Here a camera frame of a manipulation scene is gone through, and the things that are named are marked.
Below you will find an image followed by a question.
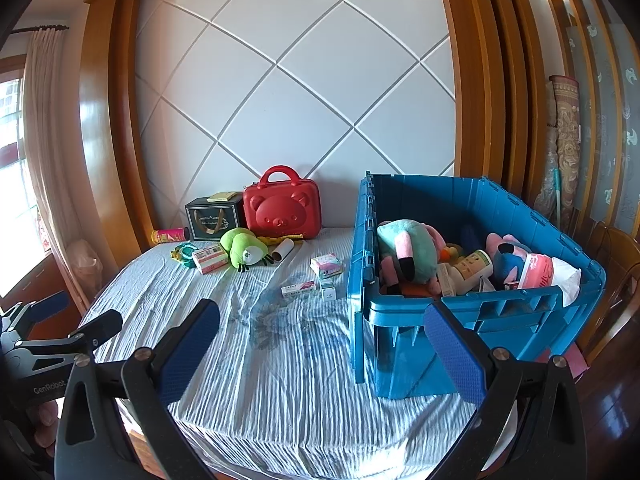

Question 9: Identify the person's left hand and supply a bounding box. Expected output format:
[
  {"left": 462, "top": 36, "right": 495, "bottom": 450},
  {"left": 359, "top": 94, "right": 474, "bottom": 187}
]
[{"left": 25, "top": 402, "right": 62, "bottom": 453}]

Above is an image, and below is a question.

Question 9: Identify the teal mop handle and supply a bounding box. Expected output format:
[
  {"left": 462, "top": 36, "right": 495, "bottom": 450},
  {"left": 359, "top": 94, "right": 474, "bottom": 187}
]
[{"left": 549, "top": 169, "right": 563, "bottom": 226}]

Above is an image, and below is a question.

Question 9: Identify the pink white carton box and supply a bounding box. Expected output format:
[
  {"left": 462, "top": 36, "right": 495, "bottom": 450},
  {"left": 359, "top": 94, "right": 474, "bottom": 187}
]
[{"left": 192, "top": 243, "right": 230, "bottom": 275}]

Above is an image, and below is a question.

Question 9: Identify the teal yellow wet wipes pack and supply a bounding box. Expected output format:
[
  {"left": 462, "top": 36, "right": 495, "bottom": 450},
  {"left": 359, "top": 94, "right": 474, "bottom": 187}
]
[{"left": 170, "top": 241, "right": 201, "bottom": 267}]

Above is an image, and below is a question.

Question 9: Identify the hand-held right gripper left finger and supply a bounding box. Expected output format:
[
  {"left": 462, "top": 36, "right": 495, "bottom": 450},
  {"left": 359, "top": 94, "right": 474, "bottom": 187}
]
[{"left": 54, "top": 298, "right": 221, "bottom": 480}]

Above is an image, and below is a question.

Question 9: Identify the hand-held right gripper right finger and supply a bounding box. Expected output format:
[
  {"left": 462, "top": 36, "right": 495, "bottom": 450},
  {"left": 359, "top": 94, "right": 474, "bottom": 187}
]
[{"left": 423, "top": 301, "right": 590, "bottom": 480}]

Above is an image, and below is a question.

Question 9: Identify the pink blue plush toy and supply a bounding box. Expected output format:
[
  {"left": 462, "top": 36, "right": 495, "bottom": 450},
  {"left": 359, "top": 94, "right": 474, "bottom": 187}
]
[{"left": 485, "top": 232, "right": 531, "bottom": 286}]

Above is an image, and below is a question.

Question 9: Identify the pink yellow tube can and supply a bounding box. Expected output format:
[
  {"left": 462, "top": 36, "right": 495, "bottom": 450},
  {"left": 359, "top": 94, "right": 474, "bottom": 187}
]
[{"left": 152, "top": 227, "right": 191, "bottom": 245}]

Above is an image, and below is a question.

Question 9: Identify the white paper roll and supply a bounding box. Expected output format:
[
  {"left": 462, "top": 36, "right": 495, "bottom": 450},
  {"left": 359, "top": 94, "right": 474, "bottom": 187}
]
[{"left": 270, "top": 238, "right": 296, "bottom": 262}]

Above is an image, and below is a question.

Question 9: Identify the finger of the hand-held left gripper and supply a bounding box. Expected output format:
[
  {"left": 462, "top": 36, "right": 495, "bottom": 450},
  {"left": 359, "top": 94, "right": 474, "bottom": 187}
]
[
  {"left": 15, "top": 309, "right": 124, "bottom": 361},
  {"left": 0, "top": 290, "right": 72, "bottom": 343}
]

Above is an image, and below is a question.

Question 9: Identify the pink tissue pack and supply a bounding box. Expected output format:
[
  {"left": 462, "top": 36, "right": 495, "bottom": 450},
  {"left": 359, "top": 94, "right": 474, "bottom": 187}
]
[{"left": 310, "top": 254, "right": 345, "bottom": 279}]

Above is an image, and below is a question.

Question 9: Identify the green frog plush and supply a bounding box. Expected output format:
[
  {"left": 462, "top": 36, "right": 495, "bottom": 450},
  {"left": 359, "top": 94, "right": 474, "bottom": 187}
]
[{"left": 220, "top": 227, "right": 275, "bottom": 273}]

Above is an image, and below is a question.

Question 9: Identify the white plastic bag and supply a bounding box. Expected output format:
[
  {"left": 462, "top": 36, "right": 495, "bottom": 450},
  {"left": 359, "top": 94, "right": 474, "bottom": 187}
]
[{"left": 550, "top": 257, "right": 583, "bottom": 308}]

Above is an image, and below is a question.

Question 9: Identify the dark curtain rod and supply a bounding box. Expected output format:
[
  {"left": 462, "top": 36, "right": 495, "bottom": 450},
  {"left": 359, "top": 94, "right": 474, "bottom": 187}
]
[{"left": 10, "top": 24, "right": 71, "bottom": 36}]

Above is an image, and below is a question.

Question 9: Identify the rolled patterned carpet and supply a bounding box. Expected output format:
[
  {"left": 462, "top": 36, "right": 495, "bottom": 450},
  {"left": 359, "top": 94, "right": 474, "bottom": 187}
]
[{"left": 537, "top": 75, "right": 583, "bottom": 221}]

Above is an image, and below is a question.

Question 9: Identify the red bear carry case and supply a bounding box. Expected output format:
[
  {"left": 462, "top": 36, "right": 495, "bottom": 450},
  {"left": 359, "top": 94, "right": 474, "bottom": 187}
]
[{"left": 243, "top": 165, "right": 322, "bottom": 240}]

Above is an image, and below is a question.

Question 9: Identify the cream bottle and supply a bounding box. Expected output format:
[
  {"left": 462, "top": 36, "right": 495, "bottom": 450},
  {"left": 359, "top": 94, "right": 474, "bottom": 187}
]
[{"left": 437, "top": 250, "right": 496, "bottom": 296}]

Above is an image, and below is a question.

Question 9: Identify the beige curtain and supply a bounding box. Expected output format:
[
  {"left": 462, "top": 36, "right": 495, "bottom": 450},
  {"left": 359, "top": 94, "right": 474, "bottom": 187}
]
[{"left": 22, "top": 27, "right": 91, "bottom": 311}]

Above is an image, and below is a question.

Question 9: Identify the black gift box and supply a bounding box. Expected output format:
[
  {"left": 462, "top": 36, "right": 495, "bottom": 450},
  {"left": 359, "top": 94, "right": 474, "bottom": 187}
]
[{"left": 185, "top": 195, "right": 245, "bottom": 241}]

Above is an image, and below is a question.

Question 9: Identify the pink printed pack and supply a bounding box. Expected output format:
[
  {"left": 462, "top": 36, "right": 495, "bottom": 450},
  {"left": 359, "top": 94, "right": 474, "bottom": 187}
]
[{"left": 520, "top": 252, "right": 558, "bottom": 288}]

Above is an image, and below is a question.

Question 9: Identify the white padded headboard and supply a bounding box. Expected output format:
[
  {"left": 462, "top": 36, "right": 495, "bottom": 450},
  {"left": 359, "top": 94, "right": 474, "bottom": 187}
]
[{"left": 135, "top": 0, "right": 458, "bottom": 228}]

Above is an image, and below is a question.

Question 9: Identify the frosted glass wardrobe door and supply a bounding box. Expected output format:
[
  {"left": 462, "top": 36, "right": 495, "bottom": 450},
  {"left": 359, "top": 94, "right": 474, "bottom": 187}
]
[{"left": 540, "top": 0, "right": 640, "bottom": 241}]

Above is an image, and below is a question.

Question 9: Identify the wooden headboard frame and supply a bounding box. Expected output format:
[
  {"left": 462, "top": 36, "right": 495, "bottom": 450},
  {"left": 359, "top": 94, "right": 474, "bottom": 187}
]
[{"left": 80, "top": 0, "right": 551, "bottom": 261}]

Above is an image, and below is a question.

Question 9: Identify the yellow strap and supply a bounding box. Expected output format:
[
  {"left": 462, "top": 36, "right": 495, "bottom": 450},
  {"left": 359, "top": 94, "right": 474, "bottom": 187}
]
[{"left": 257, "top": 234, "right": 305, "bottom": 247}]

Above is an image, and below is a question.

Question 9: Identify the blue plastic storage crate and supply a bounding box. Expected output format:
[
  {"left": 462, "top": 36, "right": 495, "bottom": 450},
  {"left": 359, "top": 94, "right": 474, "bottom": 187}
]
[{"left": 347, "top": 171, "right": 607, "bottom": 401}]

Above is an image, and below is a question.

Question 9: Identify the small red white box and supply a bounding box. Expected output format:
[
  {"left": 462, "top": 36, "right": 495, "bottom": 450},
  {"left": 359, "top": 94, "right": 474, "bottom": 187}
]
[{"left": 280, "top": 280, "right": 317, "bottom": 298}]

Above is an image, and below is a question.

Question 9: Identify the wooden chair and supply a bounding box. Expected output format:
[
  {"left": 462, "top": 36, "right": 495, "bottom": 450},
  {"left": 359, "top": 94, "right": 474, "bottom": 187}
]
[{"left": 575, "top": 220, "right": 640, "bottom": 361}]

